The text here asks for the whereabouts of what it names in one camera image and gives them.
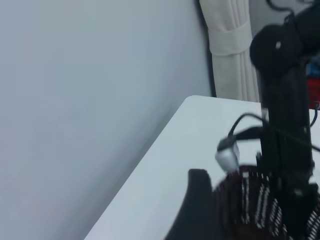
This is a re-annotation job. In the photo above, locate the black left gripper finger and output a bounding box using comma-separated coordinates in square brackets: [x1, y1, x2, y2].
[163, 168, 224, 240]

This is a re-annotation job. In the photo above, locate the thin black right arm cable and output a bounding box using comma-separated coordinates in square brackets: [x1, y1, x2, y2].
[265, 0, 299, 14]

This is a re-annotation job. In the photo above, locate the cream tied curtain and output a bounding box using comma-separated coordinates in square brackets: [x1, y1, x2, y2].
[198, 0, 261, 103]

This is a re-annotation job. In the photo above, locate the blue object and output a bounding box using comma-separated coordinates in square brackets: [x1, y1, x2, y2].
[305, 55, 320, 76]

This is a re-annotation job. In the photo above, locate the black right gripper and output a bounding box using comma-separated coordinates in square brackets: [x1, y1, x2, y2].
[256, 124, 317, 226]

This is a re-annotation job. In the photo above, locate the black vertical frame strip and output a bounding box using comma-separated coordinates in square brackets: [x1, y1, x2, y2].
[194, 0, 217, 98]

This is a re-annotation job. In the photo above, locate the red object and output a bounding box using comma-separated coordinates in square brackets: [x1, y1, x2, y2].
[306, 77, 320, 110]

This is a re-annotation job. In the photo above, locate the black right camera cable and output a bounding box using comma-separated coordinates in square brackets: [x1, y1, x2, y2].
[228, 113, 266, 141]

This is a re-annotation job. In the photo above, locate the dark brown wicker basket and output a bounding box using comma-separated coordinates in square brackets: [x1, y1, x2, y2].
[212, 163, 320, 240]

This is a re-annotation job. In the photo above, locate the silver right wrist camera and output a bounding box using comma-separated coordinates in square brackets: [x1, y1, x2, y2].
[214, 136, 241, 172]

